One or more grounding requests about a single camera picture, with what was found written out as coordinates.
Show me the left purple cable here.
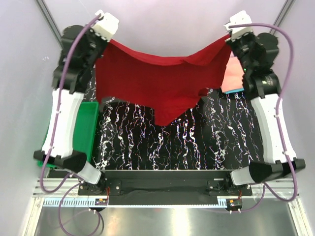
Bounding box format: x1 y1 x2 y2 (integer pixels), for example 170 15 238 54
39 13 105 236

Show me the folded teal t shirt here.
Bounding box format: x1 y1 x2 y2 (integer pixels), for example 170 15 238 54
224 88 244 94

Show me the folded salmon pink t shirt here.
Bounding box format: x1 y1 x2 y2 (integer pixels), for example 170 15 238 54
221 54 244 93

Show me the green plastic tray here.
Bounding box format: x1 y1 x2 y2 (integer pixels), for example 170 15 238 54
36 102 100 169

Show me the white slotted cable duct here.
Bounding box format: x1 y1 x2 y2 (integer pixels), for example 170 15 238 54
43 197 227 208

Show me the right aluminium frame post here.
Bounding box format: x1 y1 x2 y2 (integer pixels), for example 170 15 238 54
273 0 296 27

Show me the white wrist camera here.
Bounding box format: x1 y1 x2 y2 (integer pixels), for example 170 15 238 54
92 9 120 42
224 10 253 41

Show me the red t shirt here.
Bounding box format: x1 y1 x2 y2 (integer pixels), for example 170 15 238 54
95 35 231 126

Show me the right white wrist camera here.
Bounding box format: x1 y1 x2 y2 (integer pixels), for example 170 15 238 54
224 10 253 41

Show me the left aluminium frame post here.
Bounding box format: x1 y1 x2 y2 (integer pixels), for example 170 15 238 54
35 0 62 47

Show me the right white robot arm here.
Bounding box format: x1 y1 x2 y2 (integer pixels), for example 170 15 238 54
223 32 306 195

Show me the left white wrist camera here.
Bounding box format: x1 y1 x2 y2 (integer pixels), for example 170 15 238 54
92 9 120 42

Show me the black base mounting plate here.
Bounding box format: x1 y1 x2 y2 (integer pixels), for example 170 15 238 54
73 170 252 201

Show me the aluminium frame post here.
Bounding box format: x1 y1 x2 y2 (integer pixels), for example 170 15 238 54
35 0 62 47
273 0 296 27

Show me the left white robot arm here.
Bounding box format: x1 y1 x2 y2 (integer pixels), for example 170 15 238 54
33 24 116 195

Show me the aluminium rail profile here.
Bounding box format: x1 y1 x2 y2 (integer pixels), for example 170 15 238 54
33 178 294 199

